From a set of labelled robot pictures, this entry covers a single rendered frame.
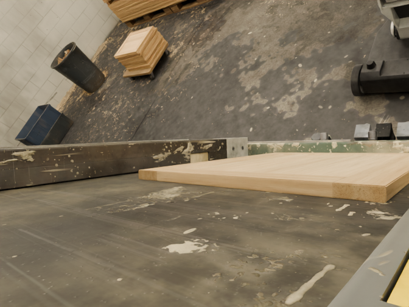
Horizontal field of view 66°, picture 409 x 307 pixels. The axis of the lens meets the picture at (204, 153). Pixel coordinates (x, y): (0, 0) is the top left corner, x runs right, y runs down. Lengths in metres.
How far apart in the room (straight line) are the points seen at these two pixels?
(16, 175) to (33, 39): 5.52
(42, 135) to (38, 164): 4.26
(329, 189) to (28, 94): 5.73
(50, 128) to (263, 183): 4.61
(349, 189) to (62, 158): 0.52
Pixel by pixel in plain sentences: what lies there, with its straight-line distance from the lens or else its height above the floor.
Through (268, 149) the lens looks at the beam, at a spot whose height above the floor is 0.90.
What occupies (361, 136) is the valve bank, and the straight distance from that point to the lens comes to 1.17.
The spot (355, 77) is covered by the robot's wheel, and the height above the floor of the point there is 0.19.
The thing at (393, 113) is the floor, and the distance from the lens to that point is 2.19.
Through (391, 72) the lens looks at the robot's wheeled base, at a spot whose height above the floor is 0.19.
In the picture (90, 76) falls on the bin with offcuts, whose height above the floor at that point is 0.21.
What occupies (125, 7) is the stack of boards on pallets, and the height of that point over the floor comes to 0.37.
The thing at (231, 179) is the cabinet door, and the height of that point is 1.35.
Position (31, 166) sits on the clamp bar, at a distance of 0.66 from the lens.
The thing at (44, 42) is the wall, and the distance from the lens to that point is 6.17.
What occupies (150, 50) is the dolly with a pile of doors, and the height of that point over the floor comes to 0.27.
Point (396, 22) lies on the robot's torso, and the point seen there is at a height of 0.40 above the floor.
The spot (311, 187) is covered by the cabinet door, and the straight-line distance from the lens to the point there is 0.42.
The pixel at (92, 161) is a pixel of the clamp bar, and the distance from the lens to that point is 0.71.
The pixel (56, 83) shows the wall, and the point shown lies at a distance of 6.13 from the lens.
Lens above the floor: 1.70
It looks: 40 degrees down
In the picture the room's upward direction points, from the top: 47 degrees counter-clockwise
